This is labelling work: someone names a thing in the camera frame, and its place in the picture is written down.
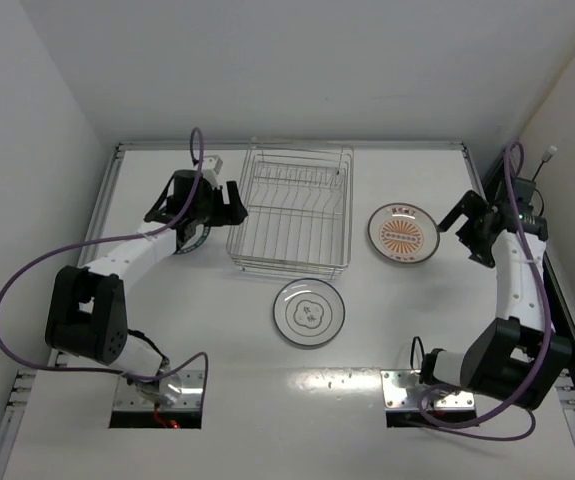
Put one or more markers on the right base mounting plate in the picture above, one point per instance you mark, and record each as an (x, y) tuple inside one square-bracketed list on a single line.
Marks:
[(402, 393)]

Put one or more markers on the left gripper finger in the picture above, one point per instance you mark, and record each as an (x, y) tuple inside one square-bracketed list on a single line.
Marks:
[(233, 193), (234, 213)]

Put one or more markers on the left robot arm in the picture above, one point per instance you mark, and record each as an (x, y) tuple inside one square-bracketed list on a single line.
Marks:
[(88, 310)]

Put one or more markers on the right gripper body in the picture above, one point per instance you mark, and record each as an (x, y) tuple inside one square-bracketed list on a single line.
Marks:
[(470, 226)]

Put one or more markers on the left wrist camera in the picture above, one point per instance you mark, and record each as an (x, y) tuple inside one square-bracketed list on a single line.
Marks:
[(212, 165)]

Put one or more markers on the black wall cable white plug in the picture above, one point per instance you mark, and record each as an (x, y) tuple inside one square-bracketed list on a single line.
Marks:
[(547, 156)]

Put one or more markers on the wire dish rack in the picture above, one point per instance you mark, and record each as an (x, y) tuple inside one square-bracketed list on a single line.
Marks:
[(299, 199)]

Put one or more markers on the teal rimmed plate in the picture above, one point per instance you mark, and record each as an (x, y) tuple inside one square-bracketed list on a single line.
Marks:
[(197, 240)]

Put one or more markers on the black rimmed white plate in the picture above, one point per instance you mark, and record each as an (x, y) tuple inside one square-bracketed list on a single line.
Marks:
[(308, 312)]

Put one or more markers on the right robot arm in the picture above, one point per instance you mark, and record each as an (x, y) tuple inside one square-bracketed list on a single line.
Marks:
[(519, 356)]

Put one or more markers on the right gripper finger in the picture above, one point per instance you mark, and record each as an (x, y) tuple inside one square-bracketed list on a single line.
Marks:
[(471, 205), (480, 250)]

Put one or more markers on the orange sunburst plate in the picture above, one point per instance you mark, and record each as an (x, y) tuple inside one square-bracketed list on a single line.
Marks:
[(403, 233)]

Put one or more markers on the base mounting plate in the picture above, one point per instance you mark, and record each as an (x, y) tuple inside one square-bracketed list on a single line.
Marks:
[(402, 393), (181, 392)]

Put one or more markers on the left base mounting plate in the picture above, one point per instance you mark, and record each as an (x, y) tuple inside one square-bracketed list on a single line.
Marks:
[(181, 392)]

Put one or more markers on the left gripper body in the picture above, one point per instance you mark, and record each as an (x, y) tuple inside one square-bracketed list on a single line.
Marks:
[(222, 204)]

